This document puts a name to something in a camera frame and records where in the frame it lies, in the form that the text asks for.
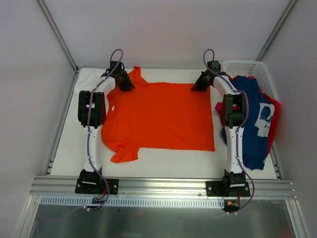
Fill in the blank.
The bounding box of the orange t shirt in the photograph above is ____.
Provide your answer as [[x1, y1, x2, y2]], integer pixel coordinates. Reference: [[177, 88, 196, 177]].
[[101, 66, 215, 163]]

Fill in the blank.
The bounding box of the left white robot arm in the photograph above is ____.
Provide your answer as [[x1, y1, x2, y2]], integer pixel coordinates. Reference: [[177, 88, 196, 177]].
[[78, 60, 134, 193]]

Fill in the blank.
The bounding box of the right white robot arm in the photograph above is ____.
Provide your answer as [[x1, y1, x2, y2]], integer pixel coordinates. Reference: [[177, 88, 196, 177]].
[[191, 60, 249, 196]]

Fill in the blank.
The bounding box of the red t shirt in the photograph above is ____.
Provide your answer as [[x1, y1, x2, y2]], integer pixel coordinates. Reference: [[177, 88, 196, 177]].
[[230, 76, 281, 157]]

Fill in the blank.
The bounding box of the folded white t shirt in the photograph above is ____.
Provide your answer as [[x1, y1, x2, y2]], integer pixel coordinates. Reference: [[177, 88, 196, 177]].
[[74, 68, 106, 95]]

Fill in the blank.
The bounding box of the white plastic basket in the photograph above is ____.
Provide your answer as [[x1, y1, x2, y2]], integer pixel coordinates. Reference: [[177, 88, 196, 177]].
[[222, 60, 279, 101]]

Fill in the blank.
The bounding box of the blue printed t shirt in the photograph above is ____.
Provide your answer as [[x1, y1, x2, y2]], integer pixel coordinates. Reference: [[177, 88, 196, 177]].
[[230, 76, 275, 170]]

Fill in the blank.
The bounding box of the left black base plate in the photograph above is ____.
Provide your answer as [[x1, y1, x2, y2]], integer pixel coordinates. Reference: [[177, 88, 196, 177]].
[[75, 170, 119, 195]]

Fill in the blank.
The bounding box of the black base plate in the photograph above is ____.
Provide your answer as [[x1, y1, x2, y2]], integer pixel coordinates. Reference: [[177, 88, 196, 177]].
[[75, 170, 119, 195], [206, 180, 251, 197]]

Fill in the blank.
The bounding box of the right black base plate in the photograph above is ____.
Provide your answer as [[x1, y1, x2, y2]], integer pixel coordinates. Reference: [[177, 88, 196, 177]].
[[206, 180, 251, 197]]

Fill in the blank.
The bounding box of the aluminium mounting rail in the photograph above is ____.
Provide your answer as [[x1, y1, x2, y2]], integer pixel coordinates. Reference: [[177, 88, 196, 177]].
[[29, 175, 298, 200]]

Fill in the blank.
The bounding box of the white slotted cable duct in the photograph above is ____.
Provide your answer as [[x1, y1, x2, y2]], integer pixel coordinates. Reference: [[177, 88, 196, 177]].
[[40, 195, 225, 209]]

